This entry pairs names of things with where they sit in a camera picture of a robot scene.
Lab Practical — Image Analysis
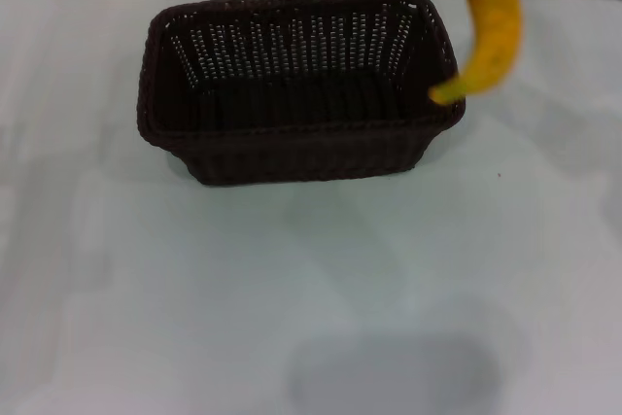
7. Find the dark brown woven basket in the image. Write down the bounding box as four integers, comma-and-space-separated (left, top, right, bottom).
134, 0, 467, 187

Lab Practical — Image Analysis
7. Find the yellow banana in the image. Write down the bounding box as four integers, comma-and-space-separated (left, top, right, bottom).
428, 0, 524, 106

